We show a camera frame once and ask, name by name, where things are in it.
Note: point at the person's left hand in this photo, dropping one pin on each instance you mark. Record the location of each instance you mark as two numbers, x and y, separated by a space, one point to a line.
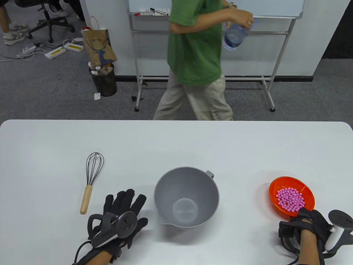
124 201

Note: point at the person's right hand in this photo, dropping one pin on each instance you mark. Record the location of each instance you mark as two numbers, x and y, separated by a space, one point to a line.
313 219

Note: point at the pile of pink plastic beads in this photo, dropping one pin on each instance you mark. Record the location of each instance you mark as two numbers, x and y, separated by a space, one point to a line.
289 198

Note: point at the orange plastic bowl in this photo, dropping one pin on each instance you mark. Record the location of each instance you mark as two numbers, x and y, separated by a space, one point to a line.
274 190

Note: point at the grey plastic salad bowl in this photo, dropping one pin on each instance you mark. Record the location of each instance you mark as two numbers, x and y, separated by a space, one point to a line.
171 182

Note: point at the person's left forearm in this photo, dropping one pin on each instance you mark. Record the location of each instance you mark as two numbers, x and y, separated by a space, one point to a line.
100 258

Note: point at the person's right forearm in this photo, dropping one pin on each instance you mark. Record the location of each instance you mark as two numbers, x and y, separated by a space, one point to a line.
310 248

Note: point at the grey black hand controller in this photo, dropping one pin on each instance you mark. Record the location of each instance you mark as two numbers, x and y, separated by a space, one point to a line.
124 226
340 220

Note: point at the small black floor debris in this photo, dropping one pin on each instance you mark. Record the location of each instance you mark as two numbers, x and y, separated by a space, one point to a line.
134 98

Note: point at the white paper scrap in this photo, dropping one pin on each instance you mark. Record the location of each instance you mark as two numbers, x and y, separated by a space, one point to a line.
97 96

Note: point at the black mesh waste bin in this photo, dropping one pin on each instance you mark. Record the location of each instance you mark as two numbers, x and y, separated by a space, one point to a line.
106 82

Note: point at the pile of discarded bottles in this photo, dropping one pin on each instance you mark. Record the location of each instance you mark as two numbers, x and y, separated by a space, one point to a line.
99 68

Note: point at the brown paper bag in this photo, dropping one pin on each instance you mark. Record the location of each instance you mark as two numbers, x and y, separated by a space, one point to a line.
98 44

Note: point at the white yellow power strip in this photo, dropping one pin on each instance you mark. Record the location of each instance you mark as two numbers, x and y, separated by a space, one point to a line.
55 52
74 46

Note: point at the red marker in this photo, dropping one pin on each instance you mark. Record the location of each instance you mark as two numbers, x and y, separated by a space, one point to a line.
141 14

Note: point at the black office chair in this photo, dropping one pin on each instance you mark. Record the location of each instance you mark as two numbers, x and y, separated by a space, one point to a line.
50 24

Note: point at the black marker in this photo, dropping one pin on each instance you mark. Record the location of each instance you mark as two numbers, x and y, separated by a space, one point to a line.
158 11

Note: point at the clear plastic water bottle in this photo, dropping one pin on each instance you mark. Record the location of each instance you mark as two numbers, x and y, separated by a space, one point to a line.
234 37

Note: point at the whiteboard on metal stand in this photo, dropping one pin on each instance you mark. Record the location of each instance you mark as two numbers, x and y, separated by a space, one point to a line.
275 7

